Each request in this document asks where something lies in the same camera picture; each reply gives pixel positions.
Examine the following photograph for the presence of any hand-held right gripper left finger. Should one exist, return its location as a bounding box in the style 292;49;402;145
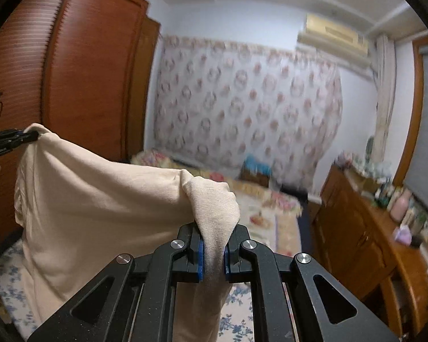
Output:
27;223;205;342

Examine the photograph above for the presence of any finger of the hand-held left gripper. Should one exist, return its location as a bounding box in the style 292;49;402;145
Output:
0;129;41;161

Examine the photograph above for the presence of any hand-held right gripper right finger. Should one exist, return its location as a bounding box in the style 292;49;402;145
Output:
223;224;400;342

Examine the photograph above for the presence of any beige printed t-shirt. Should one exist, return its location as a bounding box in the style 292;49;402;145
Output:
14;123;241;342

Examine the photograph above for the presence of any blue floral bed sheet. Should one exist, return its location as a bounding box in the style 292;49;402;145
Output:
0;239;254;342

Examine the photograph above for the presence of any cardboard box with blue filling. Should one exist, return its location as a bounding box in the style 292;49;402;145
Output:
240;155;272;188

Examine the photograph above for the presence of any brown louvered wooden wardrobe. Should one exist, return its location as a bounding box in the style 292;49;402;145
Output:
0;0;161;250

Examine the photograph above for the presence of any wooden sideboard cabinet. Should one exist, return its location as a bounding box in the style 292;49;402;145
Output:
312;166;428;335

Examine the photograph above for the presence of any sheer curtain with circles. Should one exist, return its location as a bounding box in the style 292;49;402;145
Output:
153;35;343;189

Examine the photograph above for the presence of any purple tissue pack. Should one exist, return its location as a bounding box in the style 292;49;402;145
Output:
394;225;412;245

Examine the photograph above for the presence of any pink bottle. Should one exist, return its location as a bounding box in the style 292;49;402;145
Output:
390;188;412;221

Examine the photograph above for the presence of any beige tied drape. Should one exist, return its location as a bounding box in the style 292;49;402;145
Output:
373;34;396;146

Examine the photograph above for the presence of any beige wall air conditioner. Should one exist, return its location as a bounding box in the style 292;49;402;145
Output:
297;13;373;68

